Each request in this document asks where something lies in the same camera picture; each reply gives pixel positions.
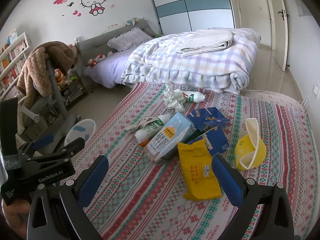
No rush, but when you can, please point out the torn blue cookie box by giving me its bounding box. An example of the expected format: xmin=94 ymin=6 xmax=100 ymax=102
xmin=186 ymin=107 xmax=230 ymax=156

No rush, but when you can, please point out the white paper wrapper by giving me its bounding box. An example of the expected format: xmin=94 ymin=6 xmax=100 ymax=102
xmin=125 ymin=116 xmax=159 ymax=133

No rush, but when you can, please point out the white room door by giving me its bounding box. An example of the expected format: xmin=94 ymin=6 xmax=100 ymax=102
xmin=271 ymin=0 xmax=289 ymax=72

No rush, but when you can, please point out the white red-label AD bottle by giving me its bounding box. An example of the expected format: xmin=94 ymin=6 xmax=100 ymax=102
xmin=174 ymin=89 xmax=206 ymax=103

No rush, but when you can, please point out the yellow snack wrapper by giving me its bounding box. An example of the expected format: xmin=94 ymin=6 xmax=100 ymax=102
xmin=177 ymin=139 xmax=222 ymax=201

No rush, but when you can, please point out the white teal wardrobe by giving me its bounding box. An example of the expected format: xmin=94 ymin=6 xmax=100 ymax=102
xmin=153 ymin=0 xmax=235 ymax=35

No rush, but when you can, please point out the white bookshelf with books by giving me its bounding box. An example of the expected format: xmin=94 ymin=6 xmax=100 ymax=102
xmin=1 ymin=32 xmax=31 ymax=100

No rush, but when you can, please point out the white green-label yogurt bottle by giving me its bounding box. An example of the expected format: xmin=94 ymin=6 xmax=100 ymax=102
xmin=135 ymin=114 xmax=171 ymax=143

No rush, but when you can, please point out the grey swivel chair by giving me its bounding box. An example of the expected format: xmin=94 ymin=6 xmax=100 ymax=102
xmin=34 ymin=59 xmax=77 ymax=155

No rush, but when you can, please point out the lavender bed mattress sheet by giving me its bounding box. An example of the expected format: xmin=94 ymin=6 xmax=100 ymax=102
xmin=83 ymin=48 xmax=135 ymax=88

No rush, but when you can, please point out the low shelf with plush toys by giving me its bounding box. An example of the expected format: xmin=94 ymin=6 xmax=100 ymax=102
xmin=55 ymin=67 xmax=88 ymax=108

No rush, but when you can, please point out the wall power socket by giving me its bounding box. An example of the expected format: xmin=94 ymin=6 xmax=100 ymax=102
xmin=312 ymin=85 xmax=320 ymax=98

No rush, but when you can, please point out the plaid pillow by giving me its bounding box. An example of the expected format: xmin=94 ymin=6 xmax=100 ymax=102
xmin=107 ymin=27 xmax=152 ymax=51

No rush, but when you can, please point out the person's left hand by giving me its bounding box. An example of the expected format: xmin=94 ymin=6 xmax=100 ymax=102
xmin=2 ymin=199 xmax=30 ymax=239

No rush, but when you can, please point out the grey upholstered headboard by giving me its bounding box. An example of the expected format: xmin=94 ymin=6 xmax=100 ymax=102
xmin=76 ymin=20 xmax=156 ymax=66

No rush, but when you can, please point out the plaid folded quilt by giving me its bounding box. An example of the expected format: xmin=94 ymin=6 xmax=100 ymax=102
xmin=121 ymin=28 xmax=261 ymax=94

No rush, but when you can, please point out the white plastic trash bin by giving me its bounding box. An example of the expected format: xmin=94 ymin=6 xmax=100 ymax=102
xmin=64 ymin=119 xmax=97 ymax=146

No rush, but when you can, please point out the folded white towel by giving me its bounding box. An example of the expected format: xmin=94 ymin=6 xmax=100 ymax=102
xmin=176 ymin=29 xmax=233 ymax=57

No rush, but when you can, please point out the white tissue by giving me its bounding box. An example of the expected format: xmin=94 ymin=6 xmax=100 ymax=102
xmin=163 ymin=85 xmax=186 ymax=113

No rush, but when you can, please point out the patterned red green bedsheet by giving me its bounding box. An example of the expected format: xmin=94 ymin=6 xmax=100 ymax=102
xmin=74 ymin=83 xmax=319 ymax=239

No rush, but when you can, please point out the Hello Kitty plush toy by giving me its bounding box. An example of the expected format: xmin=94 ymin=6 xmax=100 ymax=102
xmin=88 ymin=54 xmax=106 ymax=67

